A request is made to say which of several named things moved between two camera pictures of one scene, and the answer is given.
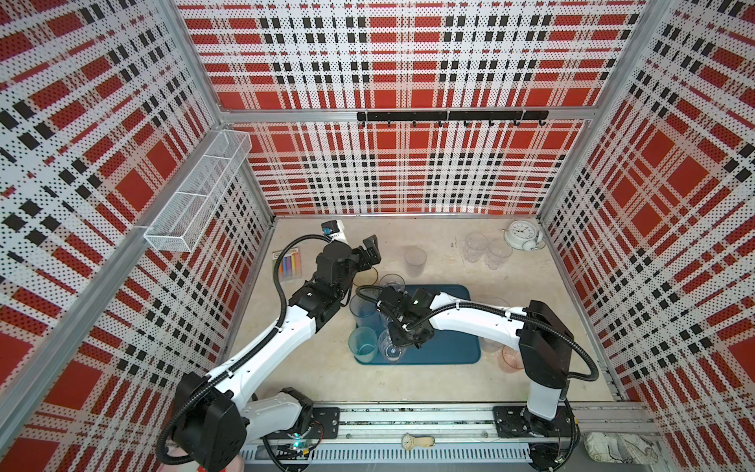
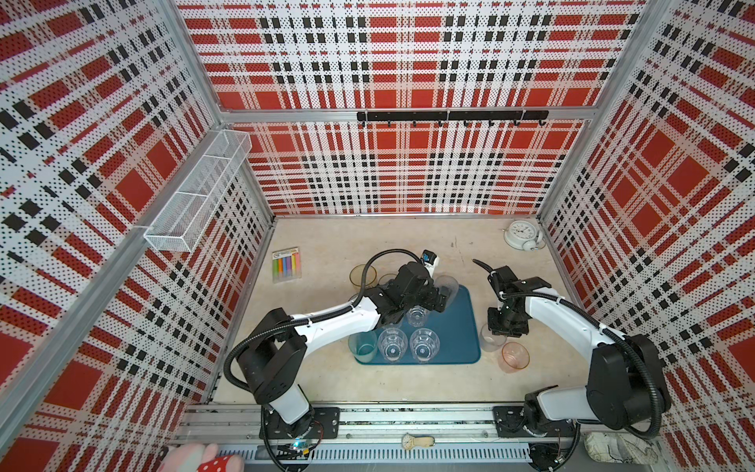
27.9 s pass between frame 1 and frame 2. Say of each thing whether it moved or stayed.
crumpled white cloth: stayed
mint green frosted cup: stayed
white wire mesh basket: stayed
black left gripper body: moved
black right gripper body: moved
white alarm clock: stayed
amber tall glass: stayed
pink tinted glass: stayed
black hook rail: stayed
